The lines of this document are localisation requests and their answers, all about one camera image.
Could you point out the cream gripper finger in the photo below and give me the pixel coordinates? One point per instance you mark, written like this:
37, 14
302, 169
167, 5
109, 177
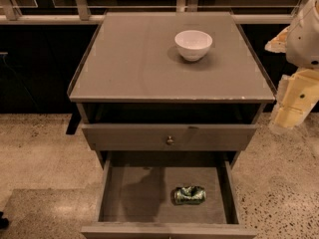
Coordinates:
296, 96
278, 43

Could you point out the crushed green can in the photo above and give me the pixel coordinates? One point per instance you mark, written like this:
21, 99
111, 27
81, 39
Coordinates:
190, 195

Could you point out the round brass drawer knob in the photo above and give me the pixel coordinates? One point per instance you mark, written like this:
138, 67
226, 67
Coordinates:
170, 140

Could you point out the grey wooden drawer cabinet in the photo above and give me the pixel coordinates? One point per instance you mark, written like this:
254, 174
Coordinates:
135, 75

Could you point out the closed top grey drawer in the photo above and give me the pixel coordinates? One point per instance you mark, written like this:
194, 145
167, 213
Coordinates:
187, 137

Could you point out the open middle grey drawer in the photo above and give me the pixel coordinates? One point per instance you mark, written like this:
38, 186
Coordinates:
137, 203

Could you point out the white ceramic bowl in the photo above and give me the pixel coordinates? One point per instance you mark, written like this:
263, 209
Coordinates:
192, 45

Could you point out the black object at floor edge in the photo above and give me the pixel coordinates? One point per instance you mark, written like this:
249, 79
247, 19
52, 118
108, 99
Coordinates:
4, 222

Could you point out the metal window railing frame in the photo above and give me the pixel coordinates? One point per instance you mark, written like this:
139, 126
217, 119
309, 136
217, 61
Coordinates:
92, 11

